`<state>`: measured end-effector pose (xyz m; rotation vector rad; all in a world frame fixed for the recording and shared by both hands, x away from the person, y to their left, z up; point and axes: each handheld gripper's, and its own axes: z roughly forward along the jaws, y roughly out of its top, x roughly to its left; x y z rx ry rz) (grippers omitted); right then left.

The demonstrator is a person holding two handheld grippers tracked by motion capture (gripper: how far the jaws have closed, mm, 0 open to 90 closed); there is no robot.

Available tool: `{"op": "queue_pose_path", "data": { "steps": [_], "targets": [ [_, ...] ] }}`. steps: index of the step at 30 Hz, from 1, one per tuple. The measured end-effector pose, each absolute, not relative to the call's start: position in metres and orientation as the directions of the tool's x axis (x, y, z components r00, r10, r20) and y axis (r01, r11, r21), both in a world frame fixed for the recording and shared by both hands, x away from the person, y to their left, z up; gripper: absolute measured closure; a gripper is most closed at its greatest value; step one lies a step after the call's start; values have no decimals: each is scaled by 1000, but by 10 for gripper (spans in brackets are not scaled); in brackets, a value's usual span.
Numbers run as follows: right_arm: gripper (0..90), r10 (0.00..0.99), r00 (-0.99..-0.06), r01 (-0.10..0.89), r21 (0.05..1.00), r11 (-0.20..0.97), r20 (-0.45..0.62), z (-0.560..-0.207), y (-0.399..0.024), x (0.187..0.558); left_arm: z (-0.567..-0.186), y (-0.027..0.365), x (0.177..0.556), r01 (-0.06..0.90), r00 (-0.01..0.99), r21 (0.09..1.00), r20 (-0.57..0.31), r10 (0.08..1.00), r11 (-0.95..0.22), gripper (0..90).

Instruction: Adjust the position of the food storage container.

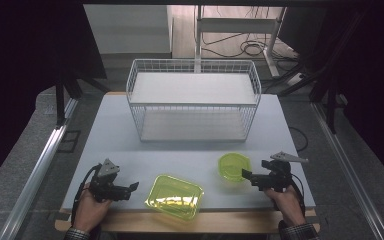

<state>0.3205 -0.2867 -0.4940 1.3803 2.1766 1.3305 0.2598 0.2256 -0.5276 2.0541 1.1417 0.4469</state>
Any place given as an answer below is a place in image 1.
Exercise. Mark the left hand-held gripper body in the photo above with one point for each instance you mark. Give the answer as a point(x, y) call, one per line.
point(105, 186)

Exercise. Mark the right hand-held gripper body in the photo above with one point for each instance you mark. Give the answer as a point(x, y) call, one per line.
point(276, 176)

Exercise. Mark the green round plastic bowl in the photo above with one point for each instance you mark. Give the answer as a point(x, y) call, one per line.
point(231, 166)

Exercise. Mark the green rectangular plastic container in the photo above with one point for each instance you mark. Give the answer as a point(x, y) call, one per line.
point(175, 198)

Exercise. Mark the person's left hand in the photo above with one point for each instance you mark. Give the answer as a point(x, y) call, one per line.
point(88, 210)

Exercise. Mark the person's right hand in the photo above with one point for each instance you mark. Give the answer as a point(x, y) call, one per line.
point(288, 206)

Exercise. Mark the black metal stand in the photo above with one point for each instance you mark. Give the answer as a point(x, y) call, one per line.
point(330, 100)
point(60, 106)

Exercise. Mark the white cabinet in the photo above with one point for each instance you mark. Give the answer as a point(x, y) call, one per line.
point(130, 30)

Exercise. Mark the aluminium rail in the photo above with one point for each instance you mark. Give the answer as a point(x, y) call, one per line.
point(36, 173)
point(350, 173)

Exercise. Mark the white metal desk frame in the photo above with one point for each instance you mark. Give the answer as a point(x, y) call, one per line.
point(236, 25)

